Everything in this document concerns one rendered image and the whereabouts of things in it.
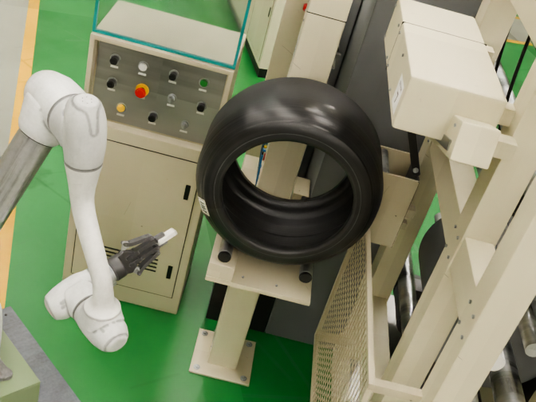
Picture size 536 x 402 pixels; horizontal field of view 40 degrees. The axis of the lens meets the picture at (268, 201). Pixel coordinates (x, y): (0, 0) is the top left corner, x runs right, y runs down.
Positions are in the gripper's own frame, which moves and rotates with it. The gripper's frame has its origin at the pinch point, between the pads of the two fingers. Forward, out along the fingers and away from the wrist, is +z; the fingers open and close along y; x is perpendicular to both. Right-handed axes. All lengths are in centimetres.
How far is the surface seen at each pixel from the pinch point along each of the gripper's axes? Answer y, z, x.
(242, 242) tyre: 12.9, 20.7, 7.3
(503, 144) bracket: -20, 64, 82
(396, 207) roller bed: 30, 77, 17
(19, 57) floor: 12, 57, -327
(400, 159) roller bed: 22, 93, 6
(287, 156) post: 5, 57, -11
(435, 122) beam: -29, 54, 71
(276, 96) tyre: -30, 45, 14
